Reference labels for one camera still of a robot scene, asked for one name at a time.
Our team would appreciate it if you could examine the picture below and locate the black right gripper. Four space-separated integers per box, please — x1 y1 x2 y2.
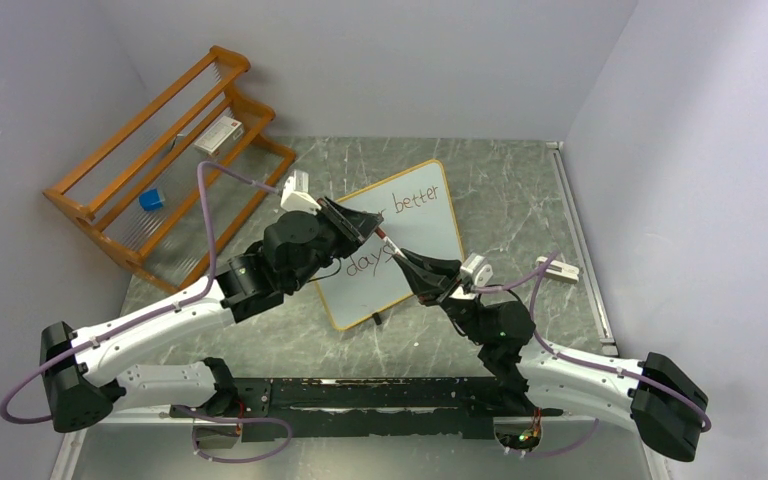
394 247 489 345

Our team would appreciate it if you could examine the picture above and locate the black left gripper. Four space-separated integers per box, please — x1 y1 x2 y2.
288 196 386 292

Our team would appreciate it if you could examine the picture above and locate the white marker pen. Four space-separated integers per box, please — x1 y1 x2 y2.
379 233 403 256

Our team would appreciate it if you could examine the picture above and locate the yellow framed whiteboard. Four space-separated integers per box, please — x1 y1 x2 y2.
316 159 464 331

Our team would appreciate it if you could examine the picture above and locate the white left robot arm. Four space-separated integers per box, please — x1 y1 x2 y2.
40 197 383 433

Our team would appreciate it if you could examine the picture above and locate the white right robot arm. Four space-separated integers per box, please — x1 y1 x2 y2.
394 249 711 462

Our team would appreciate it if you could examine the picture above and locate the white whiteboard eraser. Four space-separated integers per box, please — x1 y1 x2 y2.
544 260 581 284

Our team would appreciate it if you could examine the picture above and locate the grey cardboard box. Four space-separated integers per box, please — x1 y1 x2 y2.
192 115 244 157

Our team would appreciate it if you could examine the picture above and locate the orange wooden rack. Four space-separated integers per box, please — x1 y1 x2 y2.
43 45 296 293

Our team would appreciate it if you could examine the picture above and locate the blue cube block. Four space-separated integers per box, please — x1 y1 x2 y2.
137 188 166 212

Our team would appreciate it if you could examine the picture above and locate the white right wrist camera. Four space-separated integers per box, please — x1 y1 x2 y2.
459 253 493 293

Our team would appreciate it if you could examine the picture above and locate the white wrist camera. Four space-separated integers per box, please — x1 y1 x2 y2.
459 253 493 293
280 169 320 214

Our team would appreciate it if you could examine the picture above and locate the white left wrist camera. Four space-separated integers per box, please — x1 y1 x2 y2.
280 169 320 214

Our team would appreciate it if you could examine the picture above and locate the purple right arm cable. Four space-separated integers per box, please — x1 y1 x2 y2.
470 251 714 435

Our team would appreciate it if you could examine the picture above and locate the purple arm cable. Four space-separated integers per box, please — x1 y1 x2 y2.
470 251 714 435
0 160 293 425

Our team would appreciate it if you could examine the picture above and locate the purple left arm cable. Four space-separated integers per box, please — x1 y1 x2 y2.
0 160 293 425

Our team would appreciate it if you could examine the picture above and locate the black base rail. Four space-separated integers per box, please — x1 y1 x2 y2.
223 377 538 442

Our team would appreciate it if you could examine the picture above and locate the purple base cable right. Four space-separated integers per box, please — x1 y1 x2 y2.
503 417 601 460

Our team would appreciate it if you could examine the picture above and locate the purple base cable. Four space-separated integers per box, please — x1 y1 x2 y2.
503 417 601 460
171 404 293 466

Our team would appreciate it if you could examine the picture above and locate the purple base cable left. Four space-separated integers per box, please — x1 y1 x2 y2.
171 404 293 466

